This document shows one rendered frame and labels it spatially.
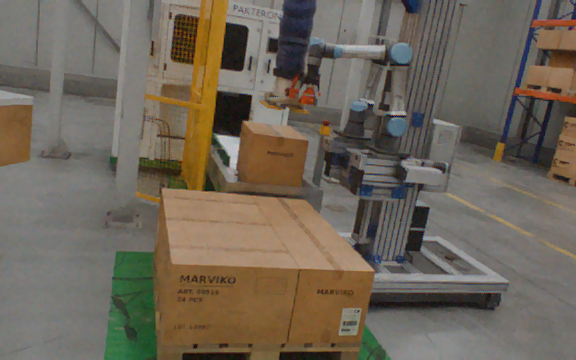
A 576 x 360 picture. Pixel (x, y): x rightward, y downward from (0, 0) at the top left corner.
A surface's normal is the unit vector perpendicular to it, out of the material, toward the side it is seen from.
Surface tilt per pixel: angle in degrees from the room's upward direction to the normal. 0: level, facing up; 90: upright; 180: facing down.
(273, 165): 90
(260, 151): 90
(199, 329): 90
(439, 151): 90
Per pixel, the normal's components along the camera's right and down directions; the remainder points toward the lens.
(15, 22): 0.30, 0.26
